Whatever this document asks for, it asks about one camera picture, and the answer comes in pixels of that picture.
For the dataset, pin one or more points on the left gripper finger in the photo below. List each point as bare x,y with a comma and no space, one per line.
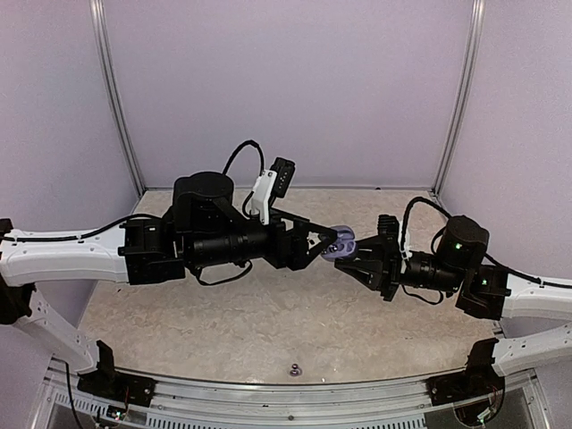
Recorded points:
304,228
314,250

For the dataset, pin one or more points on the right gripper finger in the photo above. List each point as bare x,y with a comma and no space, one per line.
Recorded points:
367,272
370,247

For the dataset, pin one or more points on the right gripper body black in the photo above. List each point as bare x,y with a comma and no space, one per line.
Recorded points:
391,279

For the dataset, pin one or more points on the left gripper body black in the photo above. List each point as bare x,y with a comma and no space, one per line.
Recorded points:
279,255

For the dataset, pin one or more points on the blue-grey earbud case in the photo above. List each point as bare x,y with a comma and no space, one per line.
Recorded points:
345,242

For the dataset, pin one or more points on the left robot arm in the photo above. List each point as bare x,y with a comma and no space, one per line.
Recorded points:
202,228

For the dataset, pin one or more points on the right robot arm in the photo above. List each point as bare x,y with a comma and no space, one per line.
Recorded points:
459,267

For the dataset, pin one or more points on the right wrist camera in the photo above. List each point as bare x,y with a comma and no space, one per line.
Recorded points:
394,236

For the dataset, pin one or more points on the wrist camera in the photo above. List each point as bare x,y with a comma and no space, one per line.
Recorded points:
394,236
272,183

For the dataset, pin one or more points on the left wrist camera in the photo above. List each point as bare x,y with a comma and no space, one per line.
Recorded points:
272,183

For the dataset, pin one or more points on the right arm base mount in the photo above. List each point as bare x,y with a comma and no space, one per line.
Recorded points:
477,378

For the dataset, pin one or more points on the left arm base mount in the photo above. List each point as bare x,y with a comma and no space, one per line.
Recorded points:
105,381

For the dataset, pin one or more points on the right aluminium frame post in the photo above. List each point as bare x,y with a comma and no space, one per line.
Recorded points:
464,87

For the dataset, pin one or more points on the aluminium frame post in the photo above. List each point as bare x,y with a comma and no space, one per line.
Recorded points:
464,87
104,51

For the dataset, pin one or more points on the front aluminium rail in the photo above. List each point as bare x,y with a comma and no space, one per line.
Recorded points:
182,402

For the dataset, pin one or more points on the left aluminium frame post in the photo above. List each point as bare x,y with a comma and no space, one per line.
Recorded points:
104,51

